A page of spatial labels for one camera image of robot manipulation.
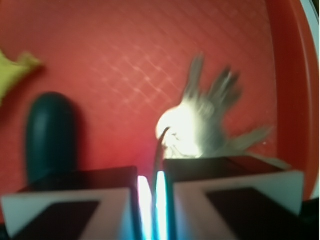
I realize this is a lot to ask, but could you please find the silver key bunch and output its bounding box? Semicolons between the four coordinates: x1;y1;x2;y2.
155;54;291;170

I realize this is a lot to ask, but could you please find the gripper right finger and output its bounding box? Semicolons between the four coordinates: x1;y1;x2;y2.
163;157;304;240

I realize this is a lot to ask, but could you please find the red plastic tray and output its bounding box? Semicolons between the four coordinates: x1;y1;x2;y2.
0;0;319;199

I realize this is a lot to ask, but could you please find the dark teal tool handle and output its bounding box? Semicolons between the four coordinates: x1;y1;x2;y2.
25;92;77;184

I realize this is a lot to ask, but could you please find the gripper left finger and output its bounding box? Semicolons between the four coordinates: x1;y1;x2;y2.
0;166;139;240

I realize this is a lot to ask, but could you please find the yellow microfiber cloth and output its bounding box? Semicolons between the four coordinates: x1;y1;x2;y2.
0;50;43;105

